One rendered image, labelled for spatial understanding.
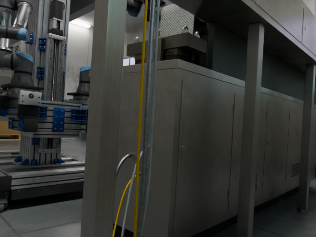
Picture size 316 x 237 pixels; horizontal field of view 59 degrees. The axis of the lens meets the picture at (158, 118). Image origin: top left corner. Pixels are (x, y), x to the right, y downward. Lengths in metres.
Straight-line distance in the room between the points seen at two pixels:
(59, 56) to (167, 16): 1.05
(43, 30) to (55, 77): 0.38
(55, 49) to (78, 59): 5.70
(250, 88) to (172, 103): 0.44
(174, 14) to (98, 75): 1.00
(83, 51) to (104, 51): 7.49
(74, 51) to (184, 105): 6.96
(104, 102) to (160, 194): 0.66
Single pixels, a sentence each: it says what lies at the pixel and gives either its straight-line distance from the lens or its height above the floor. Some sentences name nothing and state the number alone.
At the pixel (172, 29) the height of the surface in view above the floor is 1.14.
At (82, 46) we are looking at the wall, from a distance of 8.19.
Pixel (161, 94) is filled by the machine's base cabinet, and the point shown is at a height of 0.75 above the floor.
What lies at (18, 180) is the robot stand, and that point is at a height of 0.19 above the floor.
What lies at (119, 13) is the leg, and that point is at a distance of 0.75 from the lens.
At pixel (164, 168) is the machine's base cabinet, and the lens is 1.21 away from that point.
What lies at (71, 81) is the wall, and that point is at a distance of 7.91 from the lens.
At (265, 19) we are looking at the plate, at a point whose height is 1.14.
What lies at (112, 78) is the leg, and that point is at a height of 0.73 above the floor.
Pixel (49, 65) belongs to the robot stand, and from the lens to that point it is 2.32.
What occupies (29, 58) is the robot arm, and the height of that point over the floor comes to 1.01.
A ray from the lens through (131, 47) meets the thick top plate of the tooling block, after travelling 1.52.
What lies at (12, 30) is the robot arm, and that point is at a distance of 1.96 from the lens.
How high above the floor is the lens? 0.63
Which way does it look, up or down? level
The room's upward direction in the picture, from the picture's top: 3 degrees clockwise
